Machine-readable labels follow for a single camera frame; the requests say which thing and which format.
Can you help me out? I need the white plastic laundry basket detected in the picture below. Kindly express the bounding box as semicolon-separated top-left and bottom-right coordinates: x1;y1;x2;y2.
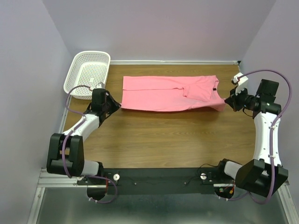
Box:
64;51;111;100

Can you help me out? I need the pink t shirt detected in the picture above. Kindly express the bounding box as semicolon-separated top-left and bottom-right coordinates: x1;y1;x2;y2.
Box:
121;75;226;112

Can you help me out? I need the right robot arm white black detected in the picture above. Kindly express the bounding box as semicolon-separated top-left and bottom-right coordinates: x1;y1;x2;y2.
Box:
215;77;288;197

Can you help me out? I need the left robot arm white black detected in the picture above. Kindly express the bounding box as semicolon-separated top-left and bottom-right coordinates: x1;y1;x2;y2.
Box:
46;88;121;184

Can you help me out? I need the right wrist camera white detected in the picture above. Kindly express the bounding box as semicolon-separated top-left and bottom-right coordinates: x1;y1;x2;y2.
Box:
232;72;248;95

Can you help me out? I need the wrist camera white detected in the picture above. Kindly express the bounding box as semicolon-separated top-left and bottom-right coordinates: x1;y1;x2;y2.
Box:
95;82;106;89
232;72;248;95

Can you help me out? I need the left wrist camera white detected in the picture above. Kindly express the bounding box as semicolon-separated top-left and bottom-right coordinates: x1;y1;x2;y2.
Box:
95;82;106;89

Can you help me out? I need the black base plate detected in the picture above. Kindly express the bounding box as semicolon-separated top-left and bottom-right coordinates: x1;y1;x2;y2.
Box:
77;167;236;196

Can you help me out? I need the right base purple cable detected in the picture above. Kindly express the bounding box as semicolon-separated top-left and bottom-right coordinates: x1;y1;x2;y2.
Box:
218;192;248;202

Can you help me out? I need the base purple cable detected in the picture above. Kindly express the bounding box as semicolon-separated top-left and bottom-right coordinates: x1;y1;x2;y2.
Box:
218;192;248;202
85;175;119;204

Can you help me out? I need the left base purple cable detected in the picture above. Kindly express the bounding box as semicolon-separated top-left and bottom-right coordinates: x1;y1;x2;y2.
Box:
85;175;119;204

